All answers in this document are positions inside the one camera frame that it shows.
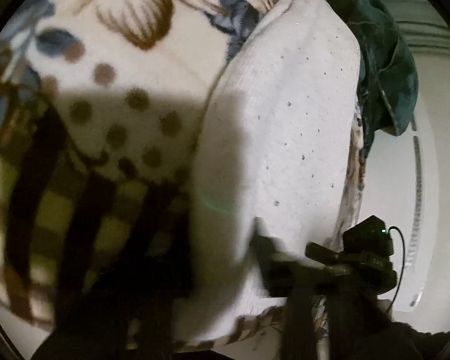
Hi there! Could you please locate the white knitted garment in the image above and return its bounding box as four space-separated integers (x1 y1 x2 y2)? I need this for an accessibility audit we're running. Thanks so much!
174 0 361 343

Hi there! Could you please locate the dark green plush blanket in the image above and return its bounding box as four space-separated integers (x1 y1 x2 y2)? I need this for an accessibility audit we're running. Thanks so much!
326 0 419 157

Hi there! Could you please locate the right teal curtain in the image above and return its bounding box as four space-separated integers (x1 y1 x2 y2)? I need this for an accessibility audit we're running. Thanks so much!
381 0 450 56

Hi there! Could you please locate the floral bed blanket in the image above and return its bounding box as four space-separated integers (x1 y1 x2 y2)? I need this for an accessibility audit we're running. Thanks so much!
0 0 363 359

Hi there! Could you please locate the black cable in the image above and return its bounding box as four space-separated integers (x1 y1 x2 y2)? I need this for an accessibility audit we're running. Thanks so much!
383 225 407 314

